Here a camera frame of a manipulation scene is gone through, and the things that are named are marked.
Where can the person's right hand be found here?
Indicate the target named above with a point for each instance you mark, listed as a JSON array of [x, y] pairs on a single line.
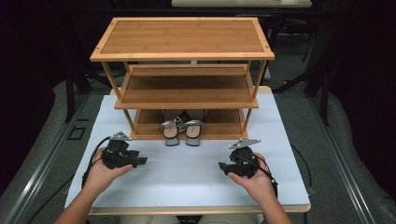
[[257, 185]]

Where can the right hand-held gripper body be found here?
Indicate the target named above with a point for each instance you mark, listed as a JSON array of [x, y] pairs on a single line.
[[244, 160]]

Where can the person's left hand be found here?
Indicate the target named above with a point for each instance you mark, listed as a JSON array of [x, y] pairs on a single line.
[[102, 177]]

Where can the white table cover sheet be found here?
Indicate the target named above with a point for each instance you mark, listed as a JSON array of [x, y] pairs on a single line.
[[186, 183]]

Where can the black metal stand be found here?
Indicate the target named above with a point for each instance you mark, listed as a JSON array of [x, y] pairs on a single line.
[[70, 93], [323, 93]]

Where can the black floor socket frame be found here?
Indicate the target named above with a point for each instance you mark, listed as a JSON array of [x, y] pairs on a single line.
[[76, 133]]

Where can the grey metal floor rail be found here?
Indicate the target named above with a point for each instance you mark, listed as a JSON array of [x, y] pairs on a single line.
[[342, 161], [40, 174]]

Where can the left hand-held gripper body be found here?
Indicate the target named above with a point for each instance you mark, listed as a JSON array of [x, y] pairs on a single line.
[[116, 155]]

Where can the wooden three-tier shoe rack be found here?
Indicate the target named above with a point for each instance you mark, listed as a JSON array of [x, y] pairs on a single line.
[[183, 37]]

